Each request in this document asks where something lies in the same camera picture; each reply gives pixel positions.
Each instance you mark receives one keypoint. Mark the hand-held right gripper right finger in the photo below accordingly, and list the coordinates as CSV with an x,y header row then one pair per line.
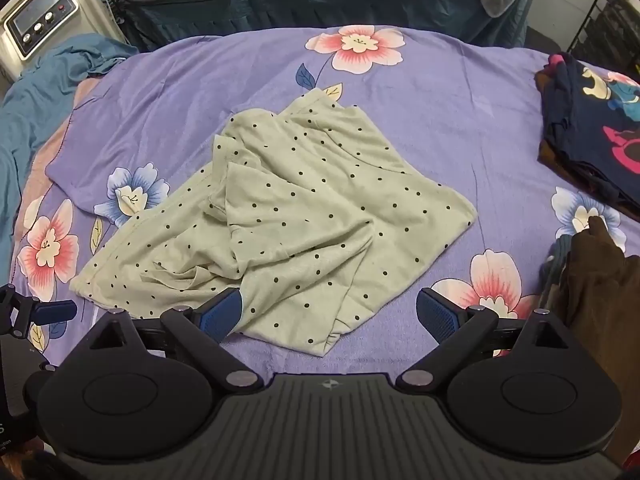
x,y
435,311

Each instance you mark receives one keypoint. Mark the cream polka dot garment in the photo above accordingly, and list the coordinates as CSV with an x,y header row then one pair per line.
x,y
310,185

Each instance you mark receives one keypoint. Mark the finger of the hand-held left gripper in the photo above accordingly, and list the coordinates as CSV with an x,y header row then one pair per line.
x,y
52,311

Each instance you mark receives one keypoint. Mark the purple floral bedsheet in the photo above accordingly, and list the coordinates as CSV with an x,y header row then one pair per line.
x,y
425,125

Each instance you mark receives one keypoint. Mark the dark blue bed cover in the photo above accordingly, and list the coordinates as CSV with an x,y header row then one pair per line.
x,y
350,7

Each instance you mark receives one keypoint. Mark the white machine with control panel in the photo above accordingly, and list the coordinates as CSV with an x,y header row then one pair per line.
x,y
40,10

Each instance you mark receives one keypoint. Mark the navy printed folded garment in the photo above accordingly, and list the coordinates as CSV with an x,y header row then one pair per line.
x,y
575,120

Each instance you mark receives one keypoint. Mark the teal blanket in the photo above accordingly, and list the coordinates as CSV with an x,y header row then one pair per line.
x,y
45,90

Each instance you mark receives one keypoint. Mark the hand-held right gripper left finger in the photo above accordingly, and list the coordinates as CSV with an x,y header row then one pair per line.
x,y
222,311

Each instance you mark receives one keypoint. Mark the dark brown cloth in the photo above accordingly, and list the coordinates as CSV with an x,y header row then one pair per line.
x,y
600,285

